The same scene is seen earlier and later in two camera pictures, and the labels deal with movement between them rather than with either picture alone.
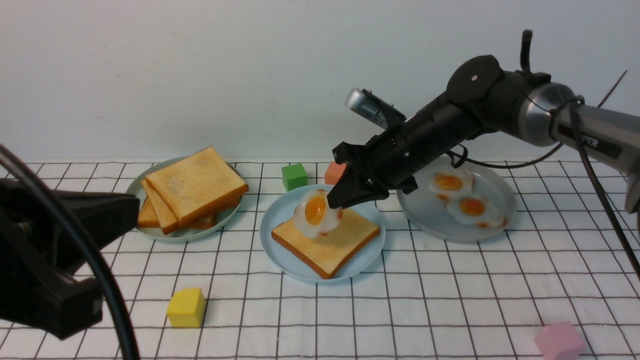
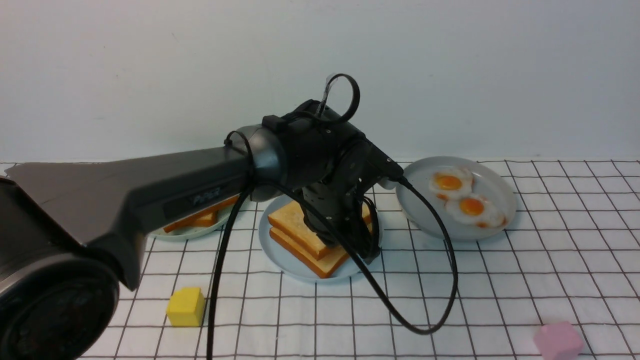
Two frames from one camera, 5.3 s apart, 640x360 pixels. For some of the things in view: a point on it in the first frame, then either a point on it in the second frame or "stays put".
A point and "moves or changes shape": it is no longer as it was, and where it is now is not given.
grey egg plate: (428, 215) stays put
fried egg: (479, 210) stays put
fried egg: (446, 184) stays put
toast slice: (197, 184) moves or changes shape
